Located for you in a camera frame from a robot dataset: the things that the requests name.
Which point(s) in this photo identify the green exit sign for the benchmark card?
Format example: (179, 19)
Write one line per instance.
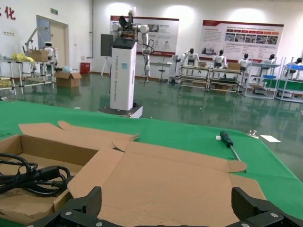
(54, 11)

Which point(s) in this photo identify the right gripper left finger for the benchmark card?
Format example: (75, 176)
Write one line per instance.
(80, 210)

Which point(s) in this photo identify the open cardboard box on floor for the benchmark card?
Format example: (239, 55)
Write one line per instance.
(68, 80)

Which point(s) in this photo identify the cardboard box with torn rim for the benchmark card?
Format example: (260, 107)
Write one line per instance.
(59, 146)

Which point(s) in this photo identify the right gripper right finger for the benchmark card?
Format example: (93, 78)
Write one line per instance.
(253, 208)

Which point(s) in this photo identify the green tablecloth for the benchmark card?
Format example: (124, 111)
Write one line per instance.
(189, 132)

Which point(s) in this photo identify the black stool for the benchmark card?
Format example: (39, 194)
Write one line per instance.
(162, 75)

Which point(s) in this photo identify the red bin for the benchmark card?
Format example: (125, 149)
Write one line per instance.
(85, 68)

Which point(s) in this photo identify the white pipe rack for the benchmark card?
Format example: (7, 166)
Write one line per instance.
(30, 75)

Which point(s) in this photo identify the open brown cardboard box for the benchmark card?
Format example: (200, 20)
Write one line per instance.
(165, 184)

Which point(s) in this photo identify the white wall pipe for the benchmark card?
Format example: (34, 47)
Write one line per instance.
(91, 28)

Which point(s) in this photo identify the white humanoid robot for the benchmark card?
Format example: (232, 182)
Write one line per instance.
(245, 62)
(190, 56)
(298, 61)
(220, 59)
(268, 60)

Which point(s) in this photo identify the black display on stand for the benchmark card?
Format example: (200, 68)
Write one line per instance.
(106, 45)

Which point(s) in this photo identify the white shelf rack green panel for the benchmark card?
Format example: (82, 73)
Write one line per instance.
(291, 87)

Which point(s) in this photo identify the small metal clamp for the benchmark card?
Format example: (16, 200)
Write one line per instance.
(252, 133)

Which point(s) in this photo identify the cardboard box on rack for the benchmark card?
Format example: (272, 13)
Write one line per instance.
(39, 56)

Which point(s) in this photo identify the beige door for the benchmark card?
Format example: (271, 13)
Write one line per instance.
(56, 47)

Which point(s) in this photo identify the larger cardboard box on bench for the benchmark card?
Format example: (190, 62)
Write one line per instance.
(234, 66)

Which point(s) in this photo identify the wide red header info poster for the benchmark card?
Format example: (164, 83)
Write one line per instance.
(241, 37)

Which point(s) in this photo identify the pipe frame workbench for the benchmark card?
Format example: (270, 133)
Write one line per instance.
(225, 81)
(194, 76)

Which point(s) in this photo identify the small cardboard box on bench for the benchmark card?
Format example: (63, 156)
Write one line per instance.
(202, 63)

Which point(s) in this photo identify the info poster with robot photos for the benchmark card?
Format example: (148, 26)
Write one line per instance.
(163, 35)

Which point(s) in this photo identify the small round-headed white robot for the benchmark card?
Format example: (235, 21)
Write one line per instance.
(49, 50)

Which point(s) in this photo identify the yellow bags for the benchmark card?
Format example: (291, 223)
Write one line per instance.
(22, 58)

